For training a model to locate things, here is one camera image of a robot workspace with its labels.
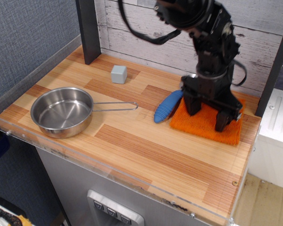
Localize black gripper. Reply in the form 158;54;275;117
182;63;243;132

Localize orange towel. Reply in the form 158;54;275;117
170;99;242;145

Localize blue handled metal spoon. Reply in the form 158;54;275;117
154;73;198;123

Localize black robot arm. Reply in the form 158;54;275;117
155;0;243;132

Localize white side cabinet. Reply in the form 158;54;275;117
248;89;283;188

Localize grey cube block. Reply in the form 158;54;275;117
111;65;127;84

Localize clear acrylic front guard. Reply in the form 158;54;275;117
0;108;260;226

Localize silver dispenser button panel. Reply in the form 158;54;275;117
87;189;145;226

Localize stainless steel pan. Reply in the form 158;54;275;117
30;87;138;138

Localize grey toy fridge cabinet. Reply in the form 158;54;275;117
35;147;217;226

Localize black mesh yellow bag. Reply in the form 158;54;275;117
0;207;33;226

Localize dark right upright post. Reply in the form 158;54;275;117
255;37;283;117

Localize dark upright post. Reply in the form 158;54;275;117
255;37;283;117
75;0;101;65

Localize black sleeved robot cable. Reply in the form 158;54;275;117
117;0;182;46

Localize dark left upright post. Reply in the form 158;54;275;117
75;0;101;65

